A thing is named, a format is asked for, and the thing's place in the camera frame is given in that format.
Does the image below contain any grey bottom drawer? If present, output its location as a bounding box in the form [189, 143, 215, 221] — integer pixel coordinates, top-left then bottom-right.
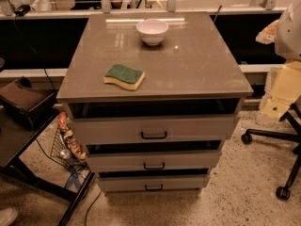
[98, 175, 210, 193]

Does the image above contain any grey drawer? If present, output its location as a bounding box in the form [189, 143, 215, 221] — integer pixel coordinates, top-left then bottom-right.
[87, 151, 220, 172]
[71, 115, 239, 145]
[98, 175, 210, 193]

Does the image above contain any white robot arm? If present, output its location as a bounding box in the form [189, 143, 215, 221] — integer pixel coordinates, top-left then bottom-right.
[275, 0, 301, 60]

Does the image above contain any grey drawer cabinet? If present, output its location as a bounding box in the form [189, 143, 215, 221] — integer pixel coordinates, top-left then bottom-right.
[57, 12, 253, 182]

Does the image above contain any grey top drawer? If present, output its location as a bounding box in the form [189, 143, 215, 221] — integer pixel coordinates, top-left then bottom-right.
[71, 115, 239, 145]

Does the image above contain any grey middle drawer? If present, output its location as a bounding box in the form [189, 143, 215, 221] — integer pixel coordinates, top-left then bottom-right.
[87, 151, 220, 172]

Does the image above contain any green yellow sponge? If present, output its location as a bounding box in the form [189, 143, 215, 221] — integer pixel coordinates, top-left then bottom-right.
[103, 64, 145, 90]

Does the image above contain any white ceramic bowl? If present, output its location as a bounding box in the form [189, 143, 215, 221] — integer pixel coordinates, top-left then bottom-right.
[136, 19, 169, 46]

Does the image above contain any dark brown box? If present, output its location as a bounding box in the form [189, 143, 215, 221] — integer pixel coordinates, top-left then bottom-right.
[0, 77, 55, 130]

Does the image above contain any black side table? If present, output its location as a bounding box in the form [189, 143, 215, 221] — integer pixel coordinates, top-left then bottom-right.
[0, 108, 94, 226]

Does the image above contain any yellow paper envelope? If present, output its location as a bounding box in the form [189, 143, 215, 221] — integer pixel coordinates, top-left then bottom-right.
[260, 61, 301, 120]

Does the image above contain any black office chair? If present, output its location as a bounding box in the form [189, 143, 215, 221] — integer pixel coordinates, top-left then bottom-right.
[241, 111, 301, 201]

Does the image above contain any black power adapter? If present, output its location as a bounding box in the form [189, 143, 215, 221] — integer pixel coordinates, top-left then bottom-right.
[15, 5, 31, 16]

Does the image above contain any white shoe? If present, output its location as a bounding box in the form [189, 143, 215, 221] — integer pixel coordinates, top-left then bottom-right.
[0, 207, 18, 226]

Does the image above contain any wire basket with snacks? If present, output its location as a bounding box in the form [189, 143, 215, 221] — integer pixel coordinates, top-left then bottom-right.
[51, 112, 87, 169]

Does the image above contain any black floor cable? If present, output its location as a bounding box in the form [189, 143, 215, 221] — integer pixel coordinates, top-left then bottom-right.
[83, 189, 103, 226]

